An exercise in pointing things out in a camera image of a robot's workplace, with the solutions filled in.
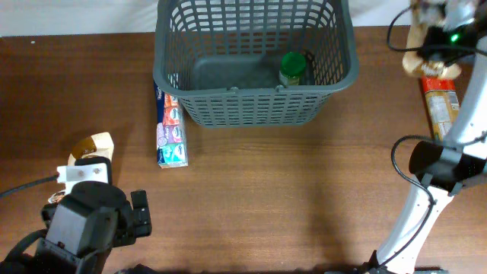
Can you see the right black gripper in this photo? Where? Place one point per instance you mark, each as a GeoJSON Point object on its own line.
{"type": "Point", "coordinates": [433, 34]}

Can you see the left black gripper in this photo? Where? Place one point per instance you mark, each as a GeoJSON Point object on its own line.
{"type": "Point", "coordinates": [132, 230]}

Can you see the green lid spice jar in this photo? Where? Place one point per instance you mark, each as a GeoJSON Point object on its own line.
{"type": "Point", "coordinates": [292, 68]}

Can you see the grey plastic shopping basket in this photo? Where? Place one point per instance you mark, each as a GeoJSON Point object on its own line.
{"type": "Point", "coordinates": [221, 58]}

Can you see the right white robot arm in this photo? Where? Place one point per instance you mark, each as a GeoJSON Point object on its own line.
{"type": "Point", "coordinates": [438, 170]}

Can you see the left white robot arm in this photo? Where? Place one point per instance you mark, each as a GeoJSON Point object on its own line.
{"type": "Point", "coordinates": [81, 231]}

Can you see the red spaghetti packet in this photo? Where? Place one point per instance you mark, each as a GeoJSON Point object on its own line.
{"type": "Point", "coordinates": [442, 104]}

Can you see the brown white snack bag left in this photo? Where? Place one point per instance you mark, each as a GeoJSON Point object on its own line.
{"type": "Point", "coordinates": [100, 144]}

